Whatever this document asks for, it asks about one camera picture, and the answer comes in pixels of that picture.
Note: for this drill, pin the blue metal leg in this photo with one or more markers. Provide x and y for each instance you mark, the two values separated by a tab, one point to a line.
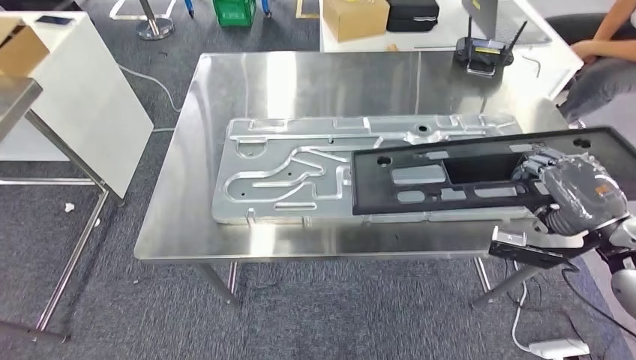
266	7
190	7

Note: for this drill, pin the dark smartphone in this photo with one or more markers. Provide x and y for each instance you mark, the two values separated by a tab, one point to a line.
54	20

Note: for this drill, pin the black carry case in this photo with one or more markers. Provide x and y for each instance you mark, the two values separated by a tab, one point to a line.
412	15

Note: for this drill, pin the metal hex key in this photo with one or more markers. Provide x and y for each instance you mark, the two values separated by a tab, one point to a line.
535	63

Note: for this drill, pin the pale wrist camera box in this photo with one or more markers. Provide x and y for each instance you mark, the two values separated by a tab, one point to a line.
509	237

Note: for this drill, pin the steel frame table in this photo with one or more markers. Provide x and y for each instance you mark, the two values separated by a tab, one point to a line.
15	99

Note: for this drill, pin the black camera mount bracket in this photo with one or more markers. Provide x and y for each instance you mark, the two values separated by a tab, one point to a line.
536	256

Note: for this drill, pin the chrome stanchion post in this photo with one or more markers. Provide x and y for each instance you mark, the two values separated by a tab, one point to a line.
154	27

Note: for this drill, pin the stainless steel workbench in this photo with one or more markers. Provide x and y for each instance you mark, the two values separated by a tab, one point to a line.
298	84

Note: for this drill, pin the person's forearm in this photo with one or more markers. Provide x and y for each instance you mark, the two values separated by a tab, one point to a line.
613	22

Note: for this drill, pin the white panel table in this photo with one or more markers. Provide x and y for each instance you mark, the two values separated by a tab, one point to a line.
84	99

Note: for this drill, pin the brown cardboard box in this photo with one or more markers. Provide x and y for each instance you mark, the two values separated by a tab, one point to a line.
20	52
355	20

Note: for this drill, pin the white paper scrap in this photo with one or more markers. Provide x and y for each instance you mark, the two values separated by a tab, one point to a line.
69	207

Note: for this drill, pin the person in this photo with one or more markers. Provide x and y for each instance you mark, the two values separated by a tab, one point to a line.
601	84

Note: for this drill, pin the black router with antennas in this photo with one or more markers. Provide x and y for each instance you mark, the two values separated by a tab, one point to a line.
482	52

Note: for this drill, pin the white power strip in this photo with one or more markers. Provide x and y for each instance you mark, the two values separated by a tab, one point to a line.
559	349

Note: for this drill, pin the aluminium fixture plate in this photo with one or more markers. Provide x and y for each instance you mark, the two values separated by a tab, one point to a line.
278	149

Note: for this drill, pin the black plastic frame part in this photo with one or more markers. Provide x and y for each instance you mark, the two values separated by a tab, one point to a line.
377	189

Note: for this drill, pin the white floor tape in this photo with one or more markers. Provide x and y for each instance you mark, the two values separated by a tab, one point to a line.
119	12

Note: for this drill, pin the black chair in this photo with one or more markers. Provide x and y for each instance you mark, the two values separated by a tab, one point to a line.
566	25

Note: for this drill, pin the grey monitor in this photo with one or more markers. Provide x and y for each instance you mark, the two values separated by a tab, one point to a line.
512	20

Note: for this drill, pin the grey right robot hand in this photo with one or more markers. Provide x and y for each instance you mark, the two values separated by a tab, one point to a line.
581	194

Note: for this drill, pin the white desk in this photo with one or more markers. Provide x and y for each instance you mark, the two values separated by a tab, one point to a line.
437	42

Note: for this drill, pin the person's hand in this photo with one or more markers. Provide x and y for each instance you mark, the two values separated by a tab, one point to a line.
586	49

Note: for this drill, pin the green plastic crate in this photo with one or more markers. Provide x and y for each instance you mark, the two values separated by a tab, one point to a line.
234	12

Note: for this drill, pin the yellow floor tape strip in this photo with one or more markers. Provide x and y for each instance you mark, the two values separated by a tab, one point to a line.
299	10

